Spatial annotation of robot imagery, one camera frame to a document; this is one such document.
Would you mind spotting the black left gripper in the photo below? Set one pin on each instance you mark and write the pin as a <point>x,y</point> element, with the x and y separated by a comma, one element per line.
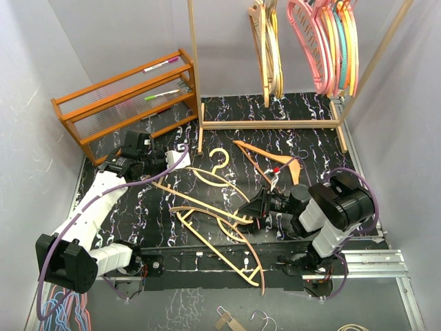
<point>162,155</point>

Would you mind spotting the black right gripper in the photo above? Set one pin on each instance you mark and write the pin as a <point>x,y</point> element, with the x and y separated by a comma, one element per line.
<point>257,205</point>

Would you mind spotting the beige hanger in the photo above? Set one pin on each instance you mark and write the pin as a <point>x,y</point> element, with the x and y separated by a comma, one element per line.
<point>280,76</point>
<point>270,51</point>

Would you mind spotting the teal wire hanger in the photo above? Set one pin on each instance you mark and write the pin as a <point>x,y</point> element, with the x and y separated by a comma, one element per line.
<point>343,49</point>

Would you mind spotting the yellow metal hanger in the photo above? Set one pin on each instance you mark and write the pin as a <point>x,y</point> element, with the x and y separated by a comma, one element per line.
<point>355,53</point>

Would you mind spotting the orange plastic hanger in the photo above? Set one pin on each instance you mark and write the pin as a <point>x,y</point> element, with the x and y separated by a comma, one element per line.
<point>346,23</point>

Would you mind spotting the thick pink plastic hanger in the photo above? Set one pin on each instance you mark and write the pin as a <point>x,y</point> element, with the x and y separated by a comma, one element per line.
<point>320,14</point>

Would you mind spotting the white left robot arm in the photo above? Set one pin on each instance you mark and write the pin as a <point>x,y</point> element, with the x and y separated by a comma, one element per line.
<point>66,257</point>

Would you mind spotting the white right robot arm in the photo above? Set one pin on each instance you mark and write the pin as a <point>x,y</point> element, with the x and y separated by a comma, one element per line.
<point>332,210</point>

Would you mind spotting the green capped marker pen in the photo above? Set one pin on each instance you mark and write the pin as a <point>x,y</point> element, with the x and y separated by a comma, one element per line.
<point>163,94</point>

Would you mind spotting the orange wooden shelf rack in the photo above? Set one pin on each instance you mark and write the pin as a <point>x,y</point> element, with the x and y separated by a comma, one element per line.
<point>99,110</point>

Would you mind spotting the purple capped marker pen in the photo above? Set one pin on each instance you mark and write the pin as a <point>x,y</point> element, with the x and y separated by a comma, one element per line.
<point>155,66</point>

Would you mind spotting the wooden clip hanger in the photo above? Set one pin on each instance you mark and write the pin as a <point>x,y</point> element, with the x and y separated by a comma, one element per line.
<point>227,319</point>

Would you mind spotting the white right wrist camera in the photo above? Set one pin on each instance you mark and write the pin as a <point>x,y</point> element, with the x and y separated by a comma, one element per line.
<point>273,177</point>

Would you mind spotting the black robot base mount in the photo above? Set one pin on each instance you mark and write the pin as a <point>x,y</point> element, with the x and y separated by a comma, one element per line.
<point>196,266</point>

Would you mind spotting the blue and pink wire hangers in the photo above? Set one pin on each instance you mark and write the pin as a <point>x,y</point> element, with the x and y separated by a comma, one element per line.
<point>72,314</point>

